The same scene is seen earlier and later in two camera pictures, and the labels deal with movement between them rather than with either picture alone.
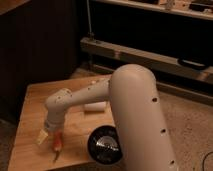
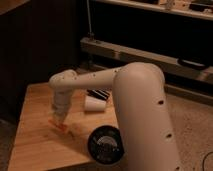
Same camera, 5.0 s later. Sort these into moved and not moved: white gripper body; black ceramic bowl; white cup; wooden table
Moved: white gripper body
Not moved: black ceramic bowl; white cup; wooden table
